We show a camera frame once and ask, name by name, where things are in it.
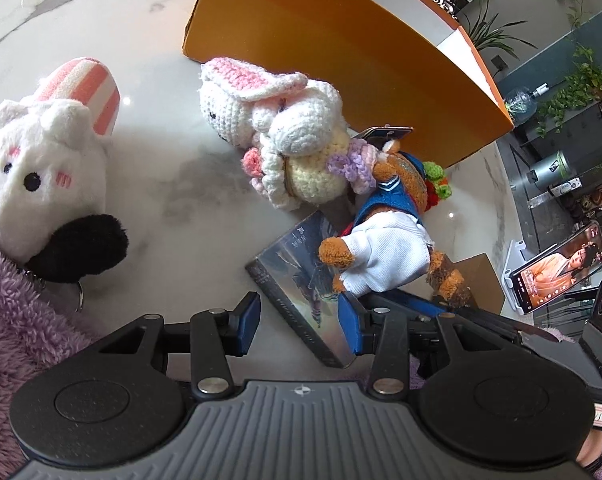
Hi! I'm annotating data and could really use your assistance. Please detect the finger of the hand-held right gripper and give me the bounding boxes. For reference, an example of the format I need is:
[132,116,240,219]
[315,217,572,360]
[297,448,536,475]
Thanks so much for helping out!
[548,286,602,307]
[362,292,528,347]

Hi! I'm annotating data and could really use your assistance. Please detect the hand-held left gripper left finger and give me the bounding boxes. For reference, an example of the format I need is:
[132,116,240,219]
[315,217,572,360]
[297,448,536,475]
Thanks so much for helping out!
[98,291,262,398]

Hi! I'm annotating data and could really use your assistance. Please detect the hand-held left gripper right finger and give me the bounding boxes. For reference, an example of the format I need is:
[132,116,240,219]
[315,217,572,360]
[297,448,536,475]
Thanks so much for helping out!
[338,294,486,401]

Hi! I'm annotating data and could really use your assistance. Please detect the dark book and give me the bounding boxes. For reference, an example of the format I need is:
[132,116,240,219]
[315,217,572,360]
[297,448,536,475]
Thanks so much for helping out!
[246,210,376,368]

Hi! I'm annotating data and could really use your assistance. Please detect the teddy bear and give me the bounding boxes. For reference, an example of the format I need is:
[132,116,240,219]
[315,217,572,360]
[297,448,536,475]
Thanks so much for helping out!
[318,126,474,308]

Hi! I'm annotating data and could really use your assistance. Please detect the crochet bunny doll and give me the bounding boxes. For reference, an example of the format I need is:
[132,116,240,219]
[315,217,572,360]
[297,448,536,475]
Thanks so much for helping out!
[198,57,376,211]

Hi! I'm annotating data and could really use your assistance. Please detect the white plush keychain toy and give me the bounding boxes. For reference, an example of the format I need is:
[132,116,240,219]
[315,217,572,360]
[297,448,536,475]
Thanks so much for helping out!
[0,57,130,311]

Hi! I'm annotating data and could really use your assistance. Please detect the orange cardboard box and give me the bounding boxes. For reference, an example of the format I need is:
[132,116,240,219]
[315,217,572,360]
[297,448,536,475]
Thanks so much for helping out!
[181,0,514,168]

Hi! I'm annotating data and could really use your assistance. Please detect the smartphone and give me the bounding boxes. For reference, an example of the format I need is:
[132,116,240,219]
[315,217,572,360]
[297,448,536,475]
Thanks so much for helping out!
[511,220,602,316]

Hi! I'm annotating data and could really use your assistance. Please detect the brown card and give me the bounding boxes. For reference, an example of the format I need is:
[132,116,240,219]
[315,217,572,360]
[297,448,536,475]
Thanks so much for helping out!
[451,255,506,317]

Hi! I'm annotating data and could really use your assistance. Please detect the white phone stand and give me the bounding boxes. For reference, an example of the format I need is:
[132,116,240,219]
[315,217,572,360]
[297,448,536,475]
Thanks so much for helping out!
[501,240,532,306]

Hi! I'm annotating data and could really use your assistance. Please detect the silver trash can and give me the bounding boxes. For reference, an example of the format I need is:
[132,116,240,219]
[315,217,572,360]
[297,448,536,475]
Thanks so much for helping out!
[528,152,582,192]

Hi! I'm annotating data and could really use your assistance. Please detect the blue water jug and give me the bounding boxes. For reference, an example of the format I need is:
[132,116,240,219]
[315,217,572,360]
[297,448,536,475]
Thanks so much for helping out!
[503,85,549,123]

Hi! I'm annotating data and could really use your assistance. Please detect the trailing vine plant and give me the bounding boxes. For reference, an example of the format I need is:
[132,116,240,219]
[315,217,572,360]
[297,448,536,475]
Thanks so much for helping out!
[536,45,602,138]

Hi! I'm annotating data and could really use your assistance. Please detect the purple fuzzy robe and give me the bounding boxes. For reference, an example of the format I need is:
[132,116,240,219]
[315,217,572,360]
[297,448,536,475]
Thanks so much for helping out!
[0,242,106,456]

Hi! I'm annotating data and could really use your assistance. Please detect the tall leafy potted plant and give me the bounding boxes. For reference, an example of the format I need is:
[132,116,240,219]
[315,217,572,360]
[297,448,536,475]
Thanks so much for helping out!
[461,0,538,61]

